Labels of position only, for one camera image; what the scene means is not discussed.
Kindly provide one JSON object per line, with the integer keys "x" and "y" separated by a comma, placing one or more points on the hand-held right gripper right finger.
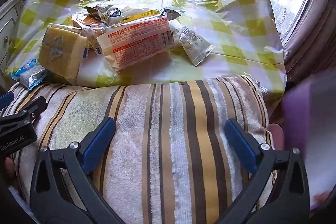
{"x": 241, "y": 140}

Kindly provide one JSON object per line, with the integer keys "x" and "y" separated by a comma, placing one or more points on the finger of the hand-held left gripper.
{"x": 34, "y": 107}
{"x": 6, "y": 98}

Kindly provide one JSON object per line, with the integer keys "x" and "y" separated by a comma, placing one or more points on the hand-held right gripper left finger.
{"x": 99, "y": 140}

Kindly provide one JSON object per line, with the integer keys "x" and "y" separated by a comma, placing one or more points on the white purple-rimmed storage box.
{"x": 315, "y": 121}

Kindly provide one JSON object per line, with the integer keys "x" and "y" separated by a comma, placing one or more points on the yellow bread packet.
{"x": 84, "y": 21}

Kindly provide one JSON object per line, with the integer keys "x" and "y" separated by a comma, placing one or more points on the person's left hand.
{"x": 9, "y": 166}

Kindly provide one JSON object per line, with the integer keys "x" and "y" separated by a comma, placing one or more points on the blue snack packet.
{"x": 26, "y": 74}

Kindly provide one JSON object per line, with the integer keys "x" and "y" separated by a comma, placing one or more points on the striped towel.
{"x": 162, "y": 148}

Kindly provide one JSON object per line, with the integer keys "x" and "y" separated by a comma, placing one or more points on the yellow cake packet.
{"x": 60, "y": 48}

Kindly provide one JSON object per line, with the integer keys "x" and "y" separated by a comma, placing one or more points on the large red-white snack bag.
{"x": 131, "y": 43}

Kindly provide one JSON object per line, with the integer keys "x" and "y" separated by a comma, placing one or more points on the clear silver-edged snack packet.
{"x": 193, "y": 45}

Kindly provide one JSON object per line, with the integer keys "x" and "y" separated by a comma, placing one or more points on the crumpled silver packet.
{"x": 95, "y": 11}

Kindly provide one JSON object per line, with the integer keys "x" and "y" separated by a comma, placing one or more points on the silver dark-edged packet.
{"x": 172, "y": 14}

